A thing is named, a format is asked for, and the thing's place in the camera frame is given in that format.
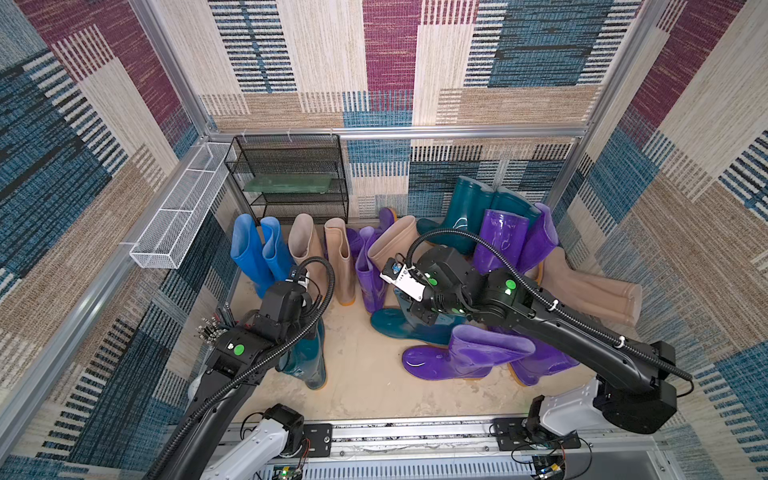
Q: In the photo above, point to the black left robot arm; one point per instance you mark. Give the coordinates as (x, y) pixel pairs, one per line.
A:
(284, 333)

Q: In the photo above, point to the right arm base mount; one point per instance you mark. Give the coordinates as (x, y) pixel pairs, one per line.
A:
(551, 417)

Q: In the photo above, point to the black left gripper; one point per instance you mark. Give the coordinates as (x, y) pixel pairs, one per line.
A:
(311, 330)

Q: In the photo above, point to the black wire mesh shelf rack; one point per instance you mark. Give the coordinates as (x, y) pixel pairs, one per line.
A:
(256, 155)

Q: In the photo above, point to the white wire mesh basket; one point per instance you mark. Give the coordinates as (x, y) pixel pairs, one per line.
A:
(166, 240)

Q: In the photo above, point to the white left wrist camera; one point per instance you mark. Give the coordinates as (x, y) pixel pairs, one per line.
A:
(299, 276)

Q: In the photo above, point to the green tray on rack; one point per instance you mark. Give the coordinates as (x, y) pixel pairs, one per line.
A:
(289, 183)

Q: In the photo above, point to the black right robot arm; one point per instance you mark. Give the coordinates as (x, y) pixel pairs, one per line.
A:
(630, 389)

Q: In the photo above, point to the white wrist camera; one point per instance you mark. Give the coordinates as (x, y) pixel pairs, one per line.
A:
(402, 277)
(299, 276)

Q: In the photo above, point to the purple rain boot front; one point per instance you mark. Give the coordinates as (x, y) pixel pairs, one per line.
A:
(472, 353)

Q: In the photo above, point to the beige rain boot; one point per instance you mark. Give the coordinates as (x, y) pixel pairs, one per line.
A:
(340, 257)
(303, 243)
(397, 239)

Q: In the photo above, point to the red pen holder cup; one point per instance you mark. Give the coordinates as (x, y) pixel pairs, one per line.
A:
(212, 328)

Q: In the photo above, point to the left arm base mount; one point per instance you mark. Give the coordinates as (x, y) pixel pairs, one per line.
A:
(280, 434)

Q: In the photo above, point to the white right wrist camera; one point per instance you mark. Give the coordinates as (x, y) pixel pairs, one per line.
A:
(402, 277)

